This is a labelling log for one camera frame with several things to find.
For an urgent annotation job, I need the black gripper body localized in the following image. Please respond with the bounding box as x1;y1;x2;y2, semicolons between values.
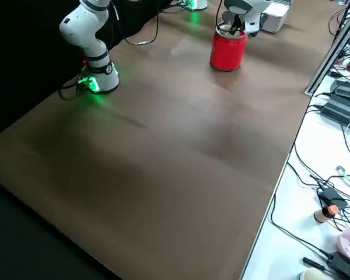
232;13;243;32

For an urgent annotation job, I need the red push-button trash can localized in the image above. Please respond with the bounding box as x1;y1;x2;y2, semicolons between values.
209;10;248;72

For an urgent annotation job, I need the silver aluminium case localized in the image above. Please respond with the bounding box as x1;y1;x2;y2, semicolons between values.
262;0;292;33

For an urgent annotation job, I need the black power adapter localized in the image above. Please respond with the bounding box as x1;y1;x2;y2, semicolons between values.
321;93;350;127
329;79;350;99

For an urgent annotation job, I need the small black charger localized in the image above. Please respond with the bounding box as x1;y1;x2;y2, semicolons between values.
317;188;348;209

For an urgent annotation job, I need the small bottle with orange cap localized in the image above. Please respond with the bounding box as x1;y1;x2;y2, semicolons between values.
313;204;339;224

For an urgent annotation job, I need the beige round item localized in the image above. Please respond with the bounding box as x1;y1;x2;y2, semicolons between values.
297;267;327;280

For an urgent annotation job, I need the black flat device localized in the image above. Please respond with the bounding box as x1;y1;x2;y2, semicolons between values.
328;252;350;280

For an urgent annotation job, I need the black cable with silver connector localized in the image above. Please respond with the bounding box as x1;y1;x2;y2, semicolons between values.
112;0;160;46

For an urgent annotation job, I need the aluminium frame post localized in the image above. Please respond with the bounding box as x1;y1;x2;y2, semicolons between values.
303;5;350;95

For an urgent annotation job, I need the black arm base cable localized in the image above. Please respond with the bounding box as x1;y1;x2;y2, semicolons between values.
58;76;90;100

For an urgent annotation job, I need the long black cable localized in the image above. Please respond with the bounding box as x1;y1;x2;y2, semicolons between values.
271;192;332;259

